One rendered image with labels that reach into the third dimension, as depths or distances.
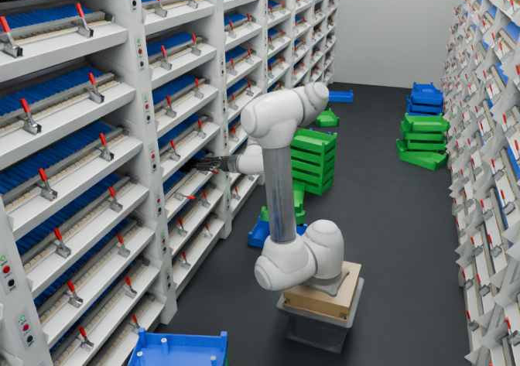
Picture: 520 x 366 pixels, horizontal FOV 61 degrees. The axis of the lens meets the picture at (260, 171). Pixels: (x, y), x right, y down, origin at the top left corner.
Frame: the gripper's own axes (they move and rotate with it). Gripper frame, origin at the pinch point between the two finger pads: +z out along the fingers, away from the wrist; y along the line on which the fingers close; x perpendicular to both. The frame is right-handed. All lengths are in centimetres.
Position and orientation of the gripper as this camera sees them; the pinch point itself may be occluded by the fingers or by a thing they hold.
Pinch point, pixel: (193, 163)
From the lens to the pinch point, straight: 219.8
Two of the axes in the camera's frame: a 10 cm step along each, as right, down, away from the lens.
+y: -3.2, 4.3, -8.4
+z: -9.4, -0.1, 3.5
